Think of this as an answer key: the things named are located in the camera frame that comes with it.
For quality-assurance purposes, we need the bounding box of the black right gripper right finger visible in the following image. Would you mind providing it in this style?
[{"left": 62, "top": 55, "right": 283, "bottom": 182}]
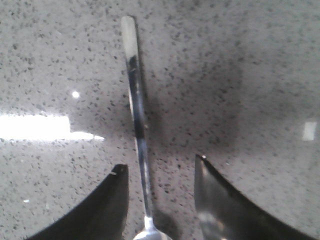
[{"left": 194, "top": 154, "right": 312, "bottom": 240}]

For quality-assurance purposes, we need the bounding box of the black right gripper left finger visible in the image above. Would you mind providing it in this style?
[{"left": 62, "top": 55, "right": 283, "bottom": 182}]
[{"left": 28, "top": 164, "right": 129, "bottom": 240}]

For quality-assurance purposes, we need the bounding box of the silver metal spoon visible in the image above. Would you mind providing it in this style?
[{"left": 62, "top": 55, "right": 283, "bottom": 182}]
[{"left": 120, "top": 15, "right": 171, "bottom": 240}]

